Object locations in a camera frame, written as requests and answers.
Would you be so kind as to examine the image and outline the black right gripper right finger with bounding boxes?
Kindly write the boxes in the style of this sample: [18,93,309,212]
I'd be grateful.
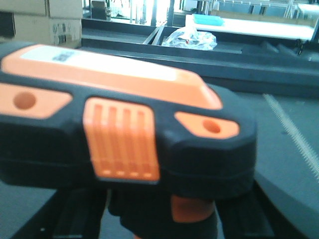
[216,179,308,239]

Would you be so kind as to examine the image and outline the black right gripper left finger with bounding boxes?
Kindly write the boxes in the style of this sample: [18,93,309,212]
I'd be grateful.
[37,188,108,239]

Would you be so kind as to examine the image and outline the orange black barcode scanner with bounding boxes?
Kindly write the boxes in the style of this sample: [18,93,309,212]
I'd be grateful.
[0,41,257,239]

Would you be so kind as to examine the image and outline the clear plastic bag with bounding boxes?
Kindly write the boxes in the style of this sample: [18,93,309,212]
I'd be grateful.
[161,26,218,51]

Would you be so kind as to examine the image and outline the stacked cardboard boxes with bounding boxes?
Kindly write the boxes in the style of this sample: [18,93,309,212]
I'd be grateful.
[0,0,83,48]

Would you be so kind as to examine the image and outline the blue tray on table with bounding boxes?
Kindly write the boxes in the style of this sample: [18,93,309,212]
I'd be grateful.
[192,14,224,26]

